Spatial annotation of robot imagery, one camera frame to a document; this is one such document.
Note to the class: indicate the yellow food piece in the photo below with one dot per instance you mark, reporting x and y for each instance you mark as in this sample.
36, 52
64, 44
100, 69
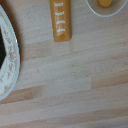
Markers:
104, 3

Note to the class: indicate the floral rimmed white plate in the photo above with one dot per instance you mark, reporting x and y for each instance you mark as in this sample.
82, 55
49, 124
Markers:
13, 57

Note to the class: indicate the small white bowl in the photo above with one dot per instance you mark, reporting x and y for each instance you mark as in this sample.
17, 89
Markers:
95, 11

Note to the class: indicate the orange bar with white stripes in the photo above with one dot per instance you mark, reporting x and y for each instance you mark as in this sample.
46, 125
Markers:
65, 18

